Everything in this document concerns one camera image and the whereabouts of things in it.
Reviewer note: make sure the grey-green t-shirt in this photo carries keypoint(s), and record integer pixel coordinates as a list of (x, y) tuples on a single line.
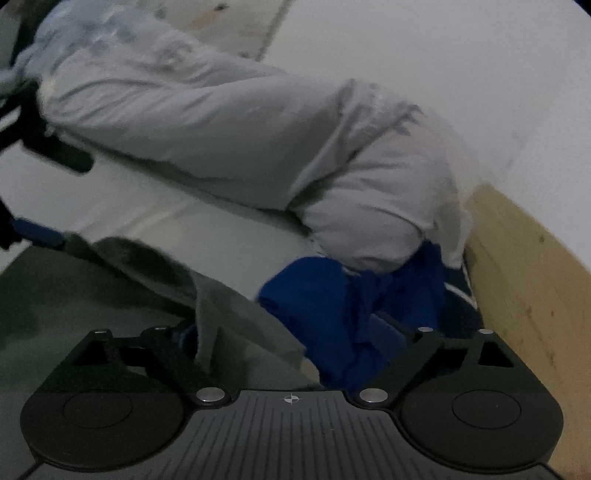
[(69, 295)]

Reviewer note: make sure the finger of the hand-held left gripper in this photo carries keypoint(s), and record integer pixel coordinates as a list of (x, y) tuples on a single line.
[(60, 154), (37, 233)]

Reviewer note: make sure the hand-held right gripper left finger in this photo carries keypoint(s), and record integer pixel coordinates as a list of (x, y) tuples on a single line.
[(184, 339)]

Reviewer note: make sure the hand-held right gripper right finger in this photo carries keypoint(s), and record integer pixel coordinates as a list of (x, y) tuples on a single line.
[(383, 330)]

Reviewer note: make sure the wooden headboard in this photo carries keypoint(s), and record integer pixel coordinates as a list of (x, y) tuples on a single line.
[(531, 286)]

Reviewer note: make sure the light blue printed duvet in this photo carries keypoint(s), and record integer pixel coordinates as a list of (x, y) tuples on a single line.
[(231, 129)]

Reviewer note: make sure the royal blue garment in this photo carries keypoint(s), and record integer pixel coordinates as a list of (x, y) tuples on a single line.
[(314, 300)]

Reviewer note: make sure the patterned curtain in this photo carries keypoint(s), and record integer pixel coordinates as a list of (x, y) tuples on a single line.
[(231, 23)]

